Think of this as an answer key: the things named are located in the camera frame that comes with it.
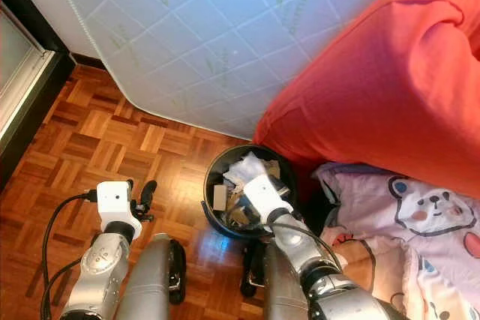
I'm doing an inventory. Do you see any quilted white green mattress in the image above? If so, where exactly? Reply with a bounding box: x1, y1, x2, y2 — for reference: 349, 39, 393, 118
45, 0, 432, 141

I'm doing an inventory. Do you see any dark framed glass door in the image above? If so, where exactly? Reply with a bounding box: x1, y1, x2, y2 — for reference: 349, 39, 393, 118
0, 0, 76, 190

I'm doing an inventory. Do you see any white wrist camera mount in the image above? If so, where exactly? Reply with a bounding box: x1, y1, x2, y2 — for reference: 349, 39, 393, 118
242, 174, 294, 225
96, 181, 142, 241

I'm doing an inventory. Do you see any crumpled white paper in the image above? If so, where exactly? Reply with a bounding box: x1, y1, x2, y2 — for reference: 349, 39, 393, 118
223, 151, 278, 195

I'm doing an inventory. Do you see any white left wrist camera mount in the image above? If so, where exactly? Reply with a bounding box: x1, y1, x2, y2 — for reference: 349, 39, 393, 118
96, 181, 142, 241

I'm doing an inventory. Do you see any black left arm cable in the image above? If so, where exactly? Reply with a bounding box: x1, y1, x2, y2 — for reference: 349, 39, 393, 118
41, 191, 100, 320

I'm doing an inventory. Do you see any silver right robot leg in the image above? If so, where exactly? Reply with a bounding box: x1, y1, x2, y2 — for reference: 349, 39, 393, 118
238, 241, 316, 320

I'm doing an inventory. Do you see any pink cartoon bear blanket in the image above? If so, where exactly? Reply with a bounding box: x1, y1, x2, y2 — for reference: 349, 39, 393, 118
311, 161, 480, 320

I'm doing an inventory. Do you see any silver left robot leg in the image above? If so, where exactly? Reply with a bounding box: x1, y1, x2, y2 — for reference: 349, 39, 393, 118
120, 233, 187, 320

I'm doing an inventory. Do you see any black round trash bin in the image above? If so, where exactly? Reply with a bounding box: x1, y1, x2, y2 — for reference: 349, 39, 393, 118
202, 143, 308, 241

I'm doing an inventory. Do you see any silver robot leg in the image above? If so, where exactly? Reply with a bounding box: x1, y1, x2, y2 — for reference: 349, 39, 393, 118
238, 241, 316, 320
120, 233, 187, 320

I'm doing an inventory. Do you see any dark wooden baseboard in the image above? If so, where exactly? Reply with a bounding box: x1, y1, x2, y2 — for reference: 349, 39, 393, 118
71, 51, 110, 71

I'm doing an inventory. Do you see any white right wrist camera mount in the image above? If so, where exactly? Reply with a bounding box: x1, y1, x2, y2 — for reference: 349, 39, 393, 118
242, 174, 294, 225

